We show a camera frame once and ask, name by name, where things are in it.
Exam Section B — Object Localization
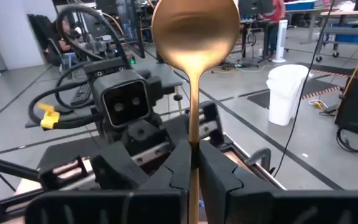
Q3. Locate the black hazard-striped floor mat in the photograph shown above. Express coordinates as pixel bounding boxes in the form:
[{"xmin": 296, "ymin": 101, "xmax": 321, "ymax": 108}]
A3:
[{"xmin": 246, "ymin": 70, "xmax": 346, "ymax": 110}]

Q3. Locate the person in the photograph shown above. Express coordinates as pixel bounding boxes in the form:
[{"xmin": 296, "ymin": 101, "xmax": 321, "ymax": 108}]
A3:
[
  {"xmin": 258, "ymin": 0, "xmax": 287, "ymax": 60},
  {"xmin": 47, "ymin": 17, "xmax": 85, "ymax": 67}
]

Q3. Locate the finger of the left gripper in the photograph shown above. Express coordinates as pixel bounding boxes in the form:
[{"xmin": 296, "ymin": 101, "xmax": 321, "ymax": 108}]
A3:
[
  {"xmin": 197, "ymin": 100, "xmax": 225, "ymax": 147},
  {"xmin": 90, "ymin": 142, "xmax": 150, "ymax": 190}
]

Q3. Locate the wheeled work table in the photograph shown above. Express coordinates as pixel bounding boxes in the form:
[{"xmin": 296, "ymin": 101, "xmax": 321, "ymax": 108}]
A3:
[{"xmin": 314, "ymin": 9, "xmax": 358, "ymax": 63}]

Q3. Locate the white trash can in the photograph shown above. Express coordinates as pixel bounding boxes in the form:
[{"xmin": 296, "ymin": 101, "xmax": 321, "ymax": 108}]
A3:
[{"xmin": 265, "ymin": 63, "xmax": 311, "ymax": 127}]

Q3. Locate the white tower fan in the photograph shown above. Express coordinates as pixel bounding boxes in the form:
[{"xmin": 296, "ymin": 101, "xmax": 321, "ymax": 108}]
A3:
[{"xmin": 273, "ymin": 19, "xmax": 289, "ymax": 63}]

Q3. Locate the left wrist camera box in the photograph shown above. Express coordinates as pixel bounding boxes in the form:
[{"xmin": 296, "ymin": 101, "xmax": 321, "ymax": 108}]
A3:
[{"xmin": 91, "ymin": 70, "xmax": 155, "ymax": 129}]

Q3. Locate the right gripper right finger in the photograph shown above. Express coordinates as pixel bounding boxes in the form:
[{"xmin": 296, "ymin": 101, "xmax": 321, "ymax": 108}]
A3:
[{"xmin": 198, "ymin": 140, "xmax": 358, "ymax": 224}]

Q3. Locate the black keyboard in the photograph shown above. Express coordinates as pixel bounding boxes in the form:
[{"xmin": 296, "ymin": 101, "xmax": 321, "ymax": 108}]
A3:
[{"xmin": 69, "ymin": 82, "xmax": 93, "ymax": 107}]

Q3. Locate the coiled black cable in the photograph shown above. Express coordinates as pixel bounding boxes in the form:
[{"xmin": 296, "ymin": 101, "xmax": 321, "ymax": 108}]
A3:
[{"xmin": 336, "ymin": 122, "xmax": 358, "ymax": 154}]

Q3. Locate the black table clamp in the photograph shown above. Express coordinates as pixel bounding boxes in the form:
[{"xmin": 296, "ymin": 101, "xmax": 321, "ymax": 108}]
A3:
[{"xmin": 246, "ymin": 147, "xmax": 276, "ymax": 175}]

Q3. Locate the yellow floor cable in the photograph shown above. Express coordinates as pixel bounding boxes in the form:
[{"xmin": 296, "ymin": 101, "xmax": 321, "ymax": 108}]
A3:
[{"xmin": 309, "ymin": 98, "xmax": 334, "ymax": 116}]

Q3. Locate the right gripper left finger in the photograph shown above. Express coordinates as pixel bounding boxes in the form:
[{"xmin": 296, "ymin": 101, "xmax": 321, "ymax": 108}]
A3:
[{"xmin": 25, "ymin": 139, "xmax": 193, "ymax": 224}]

